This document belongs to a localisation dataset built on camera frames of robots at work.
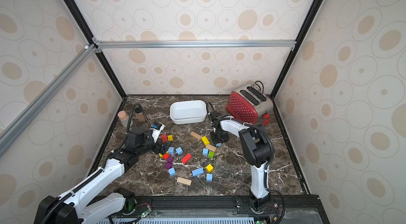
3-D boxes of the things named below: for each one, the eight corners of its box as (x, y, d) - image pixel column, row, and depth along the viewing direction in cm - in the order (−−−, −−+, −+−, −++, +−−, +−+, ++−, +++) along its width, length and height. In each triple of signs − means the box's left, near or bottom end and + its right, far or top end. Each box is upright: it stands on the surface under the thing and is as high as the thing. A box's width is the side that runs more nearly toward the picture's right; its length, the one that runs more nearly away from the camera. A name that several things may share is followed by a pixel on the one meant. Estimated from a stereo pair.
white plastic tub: (169, 124, 106) (167, 119, 101) (173, 103, 118) (171, 97, 114) (206, 124, 106) (206, 119, 101) (206, 103, 119) (206, 97, 114)
